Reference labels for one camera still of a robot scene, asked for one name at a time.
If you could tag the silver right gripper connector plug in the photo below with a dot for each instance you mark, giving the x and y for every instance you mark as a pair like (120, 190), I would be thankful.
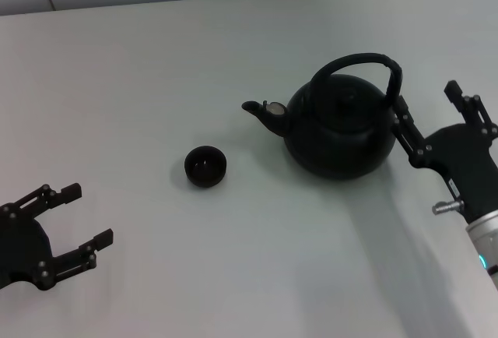
(445, 208)

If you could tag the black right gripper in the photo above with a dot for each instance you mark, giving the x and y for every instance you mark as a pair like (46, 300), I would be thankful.
(467, 166)

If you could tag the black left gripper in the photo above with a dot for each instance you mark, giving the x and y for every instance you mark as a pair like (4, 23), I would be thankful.
(23, 248)

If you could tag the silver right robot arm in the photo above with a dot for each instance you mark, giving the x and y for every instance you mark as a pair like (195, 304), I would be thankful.
(486, 236)

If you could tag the small black teacup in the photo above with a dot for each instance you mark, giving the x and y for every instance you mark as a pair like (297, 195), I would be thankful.
(205, 166)

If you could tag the black round teapot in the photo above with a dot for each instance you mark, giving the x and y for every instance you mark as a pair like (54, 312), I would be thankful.
(342, 139)

